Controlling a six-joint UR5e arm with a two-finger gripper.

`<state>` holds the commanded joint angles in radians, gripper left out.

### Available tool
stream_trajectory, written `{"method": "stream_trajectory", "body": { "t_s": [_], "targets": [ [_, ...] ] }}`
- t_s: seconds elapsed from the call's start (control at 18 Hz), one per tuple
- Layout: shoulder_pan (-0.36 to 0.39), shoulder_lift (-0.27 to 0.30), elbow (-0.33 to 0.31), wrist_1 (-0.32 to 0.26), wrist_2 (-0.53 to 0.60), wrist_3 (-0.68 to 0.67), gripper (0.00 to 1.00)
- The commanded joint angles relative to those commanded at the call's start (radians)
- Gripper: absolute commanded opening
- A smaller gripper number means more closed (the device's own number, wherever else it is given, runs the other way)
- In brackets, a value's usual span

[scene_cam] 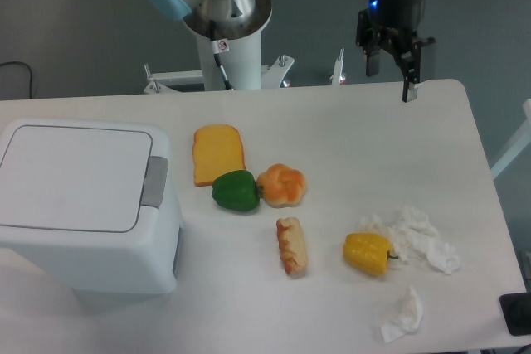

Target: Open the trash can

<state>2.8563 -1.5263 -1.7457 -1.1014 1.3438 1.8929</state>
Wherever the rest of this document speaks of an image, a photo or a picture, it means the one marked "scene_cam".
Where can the long twisted bread stick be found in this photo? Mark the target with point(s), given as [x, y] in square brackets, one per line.
[292, 247]

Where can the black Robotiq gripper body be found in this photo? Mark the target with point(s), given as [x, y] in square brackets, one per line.
[400, 17]

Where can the orange toast bread slice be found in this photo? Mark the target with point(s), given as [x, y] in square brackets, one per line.
[217, 149]

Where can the white frame at right edge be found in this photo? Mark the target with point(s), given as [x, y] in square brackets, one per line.
[518, 142]

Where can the yellow bell pepper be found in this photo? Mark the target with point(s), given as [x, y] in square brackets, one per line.
[368, 252]

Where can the green bell pepper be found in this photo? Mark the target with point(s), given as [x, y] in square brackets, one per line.
[236, 191]

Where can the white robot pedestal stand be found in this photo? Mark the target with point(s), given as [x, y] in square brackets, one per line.
[225, 65]

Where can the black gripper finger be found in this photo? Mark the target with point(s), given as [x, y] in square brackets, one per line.
[415, 57]
[369, 37]

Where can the white push-button trash can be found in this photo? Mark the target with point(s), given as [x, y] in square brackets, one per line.
[92, 203]

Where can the large crumpled white tissue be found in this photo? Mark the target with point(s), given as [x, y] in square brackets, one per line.
[411, 233]

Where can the round braided bread bun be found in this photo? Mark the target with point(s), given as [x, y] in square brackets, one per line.
[281, 185]

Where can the black device at table edge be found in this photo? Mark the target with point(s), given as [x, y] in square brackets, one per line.
[516, 310]

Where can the small crumpled white tissue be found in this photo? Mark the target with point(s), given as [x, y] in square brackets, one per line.
[405, 317]

